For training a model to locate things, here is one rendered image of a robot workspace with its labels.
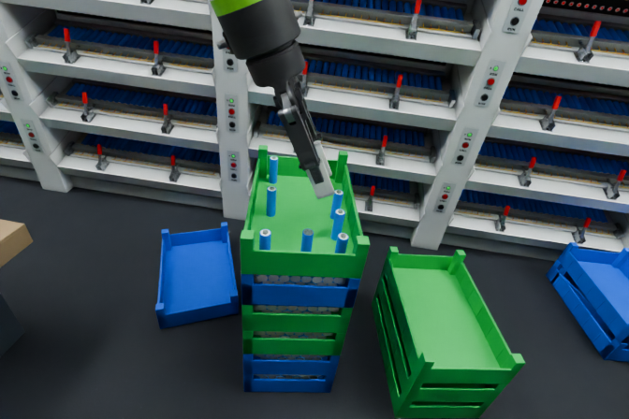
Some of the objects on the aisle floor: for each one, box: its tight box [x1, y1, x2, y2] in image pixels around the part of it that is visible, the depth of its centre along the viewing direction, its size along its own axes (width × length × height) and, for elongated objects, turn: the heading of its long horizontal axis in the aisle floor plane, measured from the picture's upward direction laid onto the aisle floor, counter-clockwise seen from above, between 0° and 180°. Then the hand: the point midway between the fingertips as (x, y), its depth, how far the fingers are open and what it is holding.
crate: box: [155, 222, 239, 329], centre depth 100 cm, size 30×20×8 cm
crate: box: [243, 374, 335, 393], centre depth 89 cm, size 30×20×8 cm
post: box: [410, 0, 566, 251], centre depth 85 cm, size 20×9×169 cm, turn 165°
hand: (319, 170), depth 56 cm, fingers open, 5 cm apart
